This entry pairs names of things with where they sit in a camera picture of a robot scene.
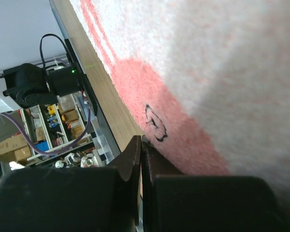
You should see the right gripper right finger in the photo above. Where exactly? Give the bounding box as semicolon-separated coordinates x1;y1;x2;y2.
141;136;290;232

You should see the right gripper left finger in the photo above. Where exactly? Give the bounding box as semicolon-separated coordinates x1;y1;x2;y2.
0;135;141;232

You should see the pink bunny towel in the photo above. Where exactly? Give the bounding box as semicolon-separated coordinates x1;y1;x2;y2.
69;0;290;194

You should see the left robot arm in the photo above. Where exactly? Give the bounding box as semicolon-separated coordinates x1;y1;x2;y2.
0;63;84;113

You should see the storage shelf with boxes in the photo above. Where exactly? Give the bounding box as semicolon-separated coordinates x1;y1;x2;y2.
0;92;93;166

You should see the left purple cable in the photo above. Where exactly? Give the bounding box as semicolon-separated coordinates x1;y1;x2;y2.
0;101;91;156

